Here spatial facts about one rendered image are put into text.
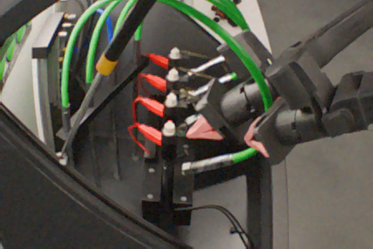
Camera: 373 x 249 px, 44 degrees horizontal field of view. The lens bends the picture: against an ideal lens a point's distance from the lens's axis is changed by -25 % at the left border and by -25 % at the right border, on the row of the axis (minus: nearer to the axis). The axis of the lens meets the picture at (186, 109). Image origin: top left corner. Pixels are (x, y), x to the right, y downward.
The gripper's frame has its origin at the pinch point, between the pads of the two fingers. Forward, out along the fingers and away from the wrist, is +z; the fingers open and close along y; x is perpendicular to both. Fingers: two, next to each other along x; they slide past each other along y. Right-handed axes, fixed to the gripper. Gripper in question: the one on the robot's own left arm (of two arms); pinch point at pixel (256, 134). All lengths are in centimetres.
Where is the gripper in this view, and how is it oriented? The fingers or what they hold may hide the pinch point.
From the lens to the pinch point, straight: 88.9
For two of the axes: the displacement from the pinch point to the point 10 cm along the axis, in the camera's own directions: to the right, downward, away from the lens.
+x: 5.6, 8.1, 1.6
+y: -6.9, 5.7, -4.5
